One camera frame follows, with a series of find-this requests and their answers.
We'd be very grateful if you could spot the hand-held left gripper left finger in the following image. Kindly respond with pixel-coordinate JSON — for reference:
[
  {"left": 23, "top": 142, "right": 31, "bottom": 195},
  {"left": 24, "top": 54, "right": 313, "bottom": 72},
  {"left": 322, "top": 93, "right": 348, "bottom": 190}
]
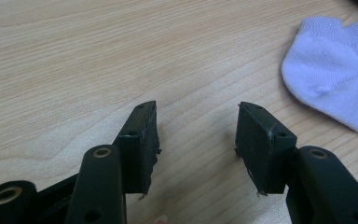
[{"left": 112, "top": 100, "right": 162, "bottom": 201}]

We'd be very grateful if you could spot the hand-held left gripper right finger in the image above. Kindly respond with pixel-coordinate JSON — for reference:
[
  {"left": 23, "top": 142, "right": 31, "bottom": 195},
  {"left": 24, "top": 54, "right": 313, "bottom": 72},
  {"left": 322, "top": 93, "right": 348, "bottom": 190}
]
[{"left": 234, "top": 101, "right": 298, "bottom": 198}]

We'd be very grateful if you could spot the white sock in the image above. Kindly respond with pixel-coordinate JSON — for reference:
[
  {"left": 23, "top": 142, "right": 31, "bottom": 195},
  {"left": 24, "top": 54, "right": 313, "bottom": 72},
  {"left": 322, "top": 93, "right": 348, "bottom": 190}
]
[{"left": 281, "top": 12, "right": 358, "bottom": 136}]

